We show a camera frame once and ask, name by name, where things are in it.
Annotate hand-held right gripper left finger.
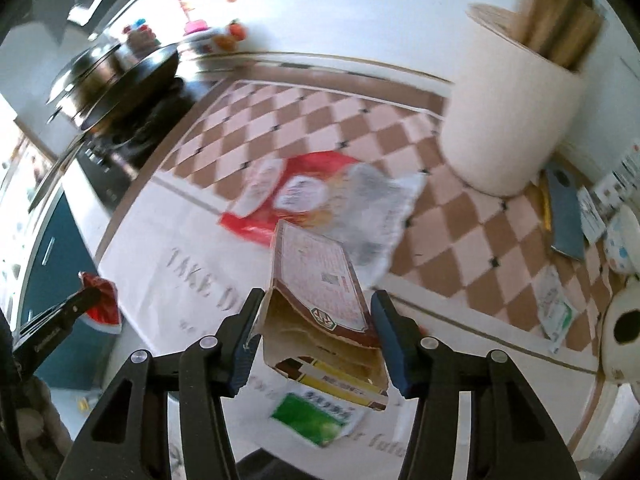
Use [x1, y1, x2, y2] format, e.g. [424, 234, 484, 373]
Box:
[57, 288, 264, 480]

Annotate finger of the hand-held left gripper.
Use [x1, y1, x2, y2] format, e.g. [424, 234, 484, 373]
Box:
[47, 284, 103, 323]

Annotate white printed boxes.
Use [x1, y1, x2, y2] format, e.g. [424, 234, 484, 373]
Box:
[576, 150, 640, 241]

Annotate steel pot with lid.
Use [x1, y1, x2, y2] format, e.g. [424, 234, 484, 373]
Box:
[46, 42, 128, 123]

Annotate colourful wall stickers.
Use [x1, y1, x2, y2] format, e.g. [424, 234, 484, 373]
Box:
[122, 0, 248, 58]

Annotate brown carton box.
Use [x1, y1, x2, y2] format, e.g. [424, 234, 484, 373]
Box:
[257, 220, 391, 411]

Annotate black cooktop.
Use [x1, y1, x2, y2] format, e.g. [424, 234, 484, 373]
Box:
[75, 80, 211, 206]

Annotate checked tablecloth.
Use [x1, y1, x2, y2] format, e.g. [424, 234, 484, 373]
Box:
[97, 52, 640, 480]

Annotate brown cardboard tubes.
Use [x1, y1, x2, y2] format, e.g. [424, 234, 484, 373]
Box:
[517, 0, 603, 72]

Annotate grey blue pouch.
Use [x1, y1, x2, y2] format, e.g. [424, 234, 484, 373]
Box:
[542, 165, 590, 261]

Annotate person's left forearm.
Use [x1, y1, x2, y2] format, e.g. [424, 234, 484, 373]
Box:
[7, 375, 75, 468]

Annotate blue kitchen cabinet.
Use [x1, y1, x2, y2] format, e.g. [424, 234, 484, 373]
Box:
[15, 190, 118, 393]

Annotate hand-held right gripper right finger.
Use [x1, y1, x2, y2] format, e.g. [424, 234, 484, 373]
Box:
[370, 290, 583, 480]

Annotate white cylindrical container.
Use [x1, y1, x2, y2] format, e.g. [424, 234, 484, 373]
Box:
[440, 4, 591, 197]

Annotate green white packet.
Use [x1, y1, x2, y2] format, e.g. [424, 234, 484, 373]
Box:
[269, 385, 363, 448]

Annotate white green sachet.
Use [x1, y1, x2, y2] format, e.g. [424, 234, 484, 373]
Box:
[536, 264, 575, 355]

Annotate white printed bowl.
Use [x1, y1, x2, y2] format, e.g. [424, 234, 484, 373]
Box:
[602, 205, 640, 275]

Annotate black wok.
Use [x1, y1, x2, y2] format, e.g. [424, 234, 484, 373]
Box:
[75, 44, 182, 133]

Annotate red wrapper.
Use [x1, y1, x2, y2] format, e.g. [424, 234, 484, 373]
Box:
[79, 272, 123, 333]

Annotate yellow white small box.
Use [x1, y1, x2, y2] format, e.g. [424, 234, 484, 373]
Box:
[280, 357, 376, 396]

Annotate red white snack bag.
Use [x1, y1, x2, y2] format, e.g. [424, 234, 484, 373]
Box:
[219, 151, 426, 281]

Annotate toilet paper roll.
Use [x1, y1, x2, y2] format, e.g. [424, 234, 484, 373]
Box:
[599, 275, 640, 387]

